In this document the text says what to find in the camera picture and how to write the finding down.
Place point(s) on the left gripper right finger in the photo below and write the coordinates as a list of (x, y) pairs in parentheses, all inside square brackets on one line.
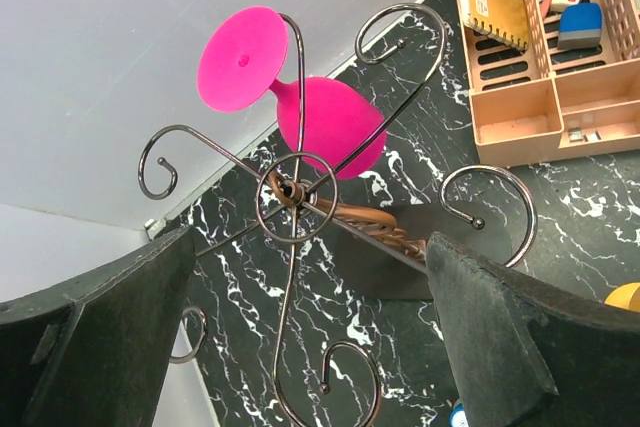
[(525, 353)]

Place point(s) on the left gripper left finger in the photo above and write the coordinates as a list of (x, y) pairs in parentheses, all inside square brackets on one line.
[(94, 350)]

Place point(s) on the magenta wine glass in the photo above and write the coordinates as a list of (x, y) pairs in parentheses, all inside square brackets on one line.
[(335, 126)]

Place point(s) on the orange wine glass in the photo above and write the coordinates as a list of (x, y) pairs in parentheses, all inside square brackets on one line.
[(626, 297)]

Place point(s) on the metal wine glass rack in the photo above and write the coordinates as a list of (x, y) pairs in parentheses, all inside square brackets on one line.
[(289, 210)]

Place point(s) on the pink desk file organizer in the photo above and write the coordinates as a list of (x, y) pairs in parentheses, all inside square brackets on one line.
[(538, 107)]

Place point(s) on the blue eraser block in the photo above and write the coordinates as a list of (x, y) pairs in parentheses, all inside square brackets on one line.
[(580, 26)]

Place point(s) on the yellow spiral notebook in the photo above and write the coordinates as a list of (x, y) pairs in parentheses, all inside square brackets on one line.
[(502, 20)]

